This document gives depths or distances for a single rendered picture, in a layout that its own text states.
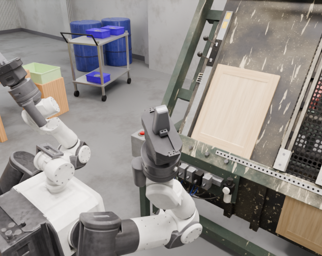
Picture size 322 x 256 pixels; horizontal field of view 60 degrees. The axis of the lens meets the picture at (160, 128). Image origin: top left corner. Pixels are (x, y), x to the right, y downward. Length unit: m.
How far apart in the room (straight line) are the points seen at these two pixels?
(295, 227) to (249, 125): 0.80
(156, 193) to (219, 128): 1.34
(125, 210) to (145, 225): 1.91
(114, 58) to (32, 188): 5.95
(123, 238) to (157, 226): 0.12
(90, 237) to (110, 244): 0.05
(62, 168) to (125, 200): 2.04
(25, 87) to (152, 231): 0.64
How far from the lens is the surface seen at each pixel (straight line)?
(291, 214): 2.20
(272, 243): 2.63
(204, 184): 1.88
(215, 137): 1.96
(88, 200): 0.85
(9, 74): 1.07
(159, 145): 0.53
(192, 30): 2.27
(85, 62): 6.46
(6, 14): 12.01
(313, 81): 1.87
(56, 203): 0.86
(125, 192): 2.91
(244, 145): 1.89
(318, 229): 2.22
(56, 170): 0.80
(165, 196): 0.69
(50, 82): 4.37
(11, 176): 1.06
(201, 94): 2.05
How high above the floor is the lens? 1.93
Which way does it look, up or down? 29 degrees down
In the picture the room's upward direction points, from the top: straight up
